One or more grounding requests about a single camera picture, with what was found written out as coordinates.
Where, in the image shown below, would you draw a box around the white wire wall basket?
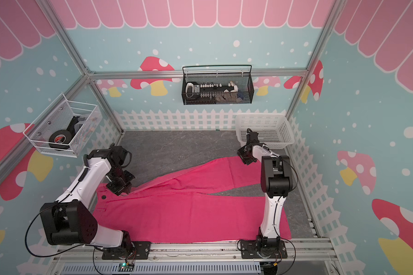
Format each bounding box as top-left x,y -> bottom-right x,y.
23,94 -> 103,158

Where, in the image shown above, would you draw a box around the black wire mesh wall basket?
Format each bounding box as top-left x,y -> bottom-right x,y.
181,65 -> 254,105

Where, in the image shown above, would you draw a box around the small green-lit circuit board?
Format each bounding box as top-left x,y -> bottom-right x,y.
118,262 -> 135,272

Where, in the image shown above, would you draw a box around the pink long pants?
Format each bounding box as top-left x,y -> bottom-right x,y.
92,156 -> 292,244

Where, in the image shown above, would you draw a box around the black tape roll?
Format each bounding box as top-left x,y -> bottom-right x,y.
48,129 -> 72,150

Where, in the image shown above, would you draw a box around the black white tool in basket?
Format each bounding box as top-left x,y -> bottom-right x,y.
182,81 -> 239,103

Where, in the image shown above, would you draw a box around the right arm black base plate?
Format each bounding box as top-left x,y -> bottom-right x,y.
237,238 -> 288,260

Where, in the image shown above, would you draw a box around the aluminium front rail frame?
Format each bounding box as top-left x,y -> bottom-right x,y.
47,238 -> 344,275

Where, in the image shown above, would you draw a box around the white plastic laundry basket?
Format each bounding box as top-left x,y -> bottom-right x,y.
235,113 -> 295,150

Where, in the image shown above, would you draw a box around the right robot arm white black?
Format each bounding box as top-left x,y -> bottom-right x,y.
237,129 -> 294,258

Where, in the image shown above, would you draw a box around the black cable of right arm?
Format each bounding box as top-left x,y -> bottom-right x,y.
273,195 -> 297,275

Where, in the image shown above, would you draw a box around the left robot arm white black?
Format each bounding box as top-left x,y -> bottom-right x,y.
40,144 -> 135,259

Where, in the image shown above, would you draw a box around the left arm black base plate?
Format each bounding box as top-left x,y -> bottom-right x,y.
102,241 -> 151,261

